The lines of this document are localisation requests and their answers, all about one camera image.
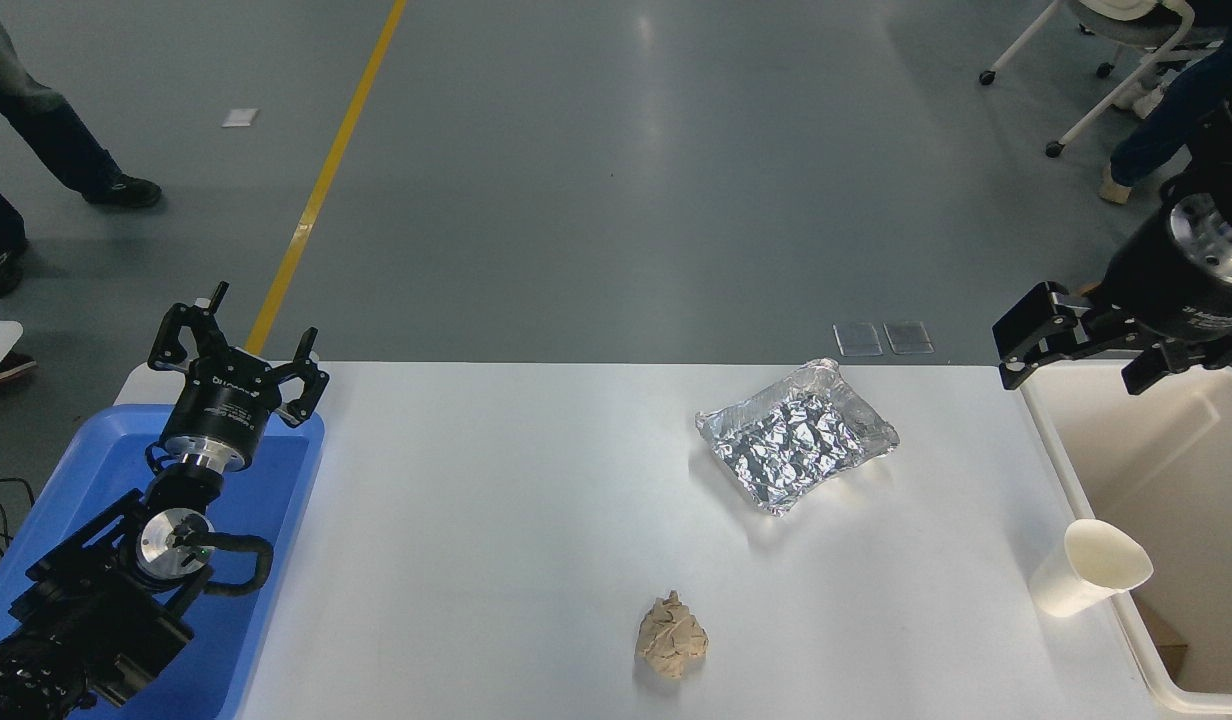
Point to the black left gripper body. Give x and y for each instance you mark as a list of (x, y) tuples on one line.
[(221, 410)]

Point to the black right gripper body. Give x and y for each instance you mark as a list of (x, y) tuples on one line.
[(1166, 290)]

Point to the white paper cup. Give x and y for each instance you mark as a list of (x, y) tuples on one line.
[(1076, 580)]

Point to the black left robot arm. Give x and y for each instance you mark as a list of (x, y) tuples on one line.
[(86, 610)]

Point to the blue plastic tray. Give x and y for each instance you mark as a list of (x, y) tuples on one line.
[(271, 500)]

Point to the large pale bin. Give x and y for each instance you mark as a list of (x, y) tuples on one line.
[(1176, 470)]

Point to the grey metal floor plate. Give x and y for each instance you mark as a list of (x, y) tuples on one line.
[(858, 339), (908, 337)]

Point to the person's dark shoe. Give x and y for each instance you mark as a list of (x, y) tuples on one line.
[(11, 368)]

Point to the person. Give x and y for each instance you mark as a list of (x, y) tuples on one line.
[(46, 130), (1166, 120)]

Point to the person's white shoe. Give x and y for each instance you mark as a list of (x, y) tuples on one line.
[(1141, 100)]

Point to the crumpled foil tray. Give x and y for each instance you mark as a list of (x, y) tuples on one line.
[(796, 440)]

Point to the white rolling chair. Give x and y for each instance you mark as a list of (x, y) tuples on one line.
[(1086, 20)]

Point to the crumpled tan paper ball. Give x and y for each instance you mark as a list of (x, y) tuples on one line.
[(671, 640)]

